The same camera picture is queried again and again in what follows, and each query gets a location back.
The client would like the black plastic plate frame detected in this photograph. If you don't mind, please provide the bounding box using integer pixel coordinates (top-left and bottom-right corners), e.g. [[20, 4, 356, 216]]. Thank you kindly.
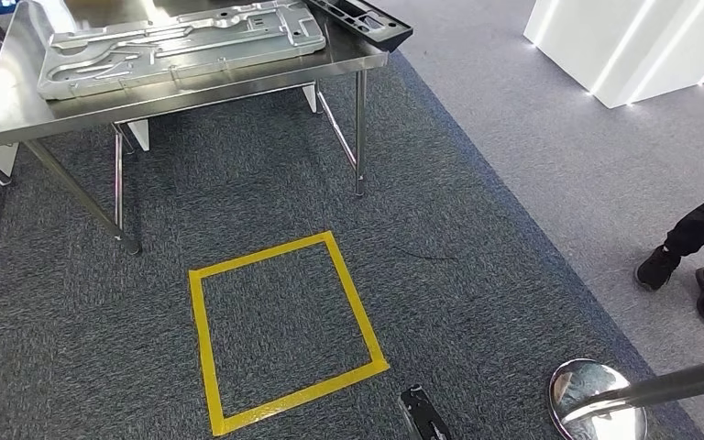
[[302, 0, 415, 54]]

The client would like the stainless steel workbench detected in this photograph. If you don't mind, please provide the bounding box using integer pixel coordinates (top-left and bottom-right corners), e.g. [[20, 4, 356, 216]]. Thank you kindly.
[[0, 0, 391, 257]]

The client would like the grey stamped metal panel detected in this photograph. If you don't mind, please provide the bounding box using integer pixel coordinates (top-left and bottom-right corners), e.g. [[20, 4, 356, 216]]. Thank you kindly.
[[37, 0, 327, 102]]

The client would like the white lit display counter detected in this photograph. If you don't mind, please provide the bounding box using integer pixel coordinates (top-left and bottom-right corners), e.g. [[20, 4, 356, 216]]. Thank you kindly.
[[522, 0, 704, 111]]

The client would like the thin black floor wire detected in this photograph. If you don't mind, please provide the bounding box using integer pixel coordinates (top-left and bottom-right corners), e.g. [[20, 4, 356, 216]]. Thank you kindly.
[[390, 246, 459, 263]]

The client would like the chrome stanchion post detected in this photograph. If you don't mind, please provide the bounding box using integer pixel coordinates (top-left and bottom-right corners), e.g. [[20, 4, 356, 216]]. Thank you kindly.
[[547, 352, 704, 440]]

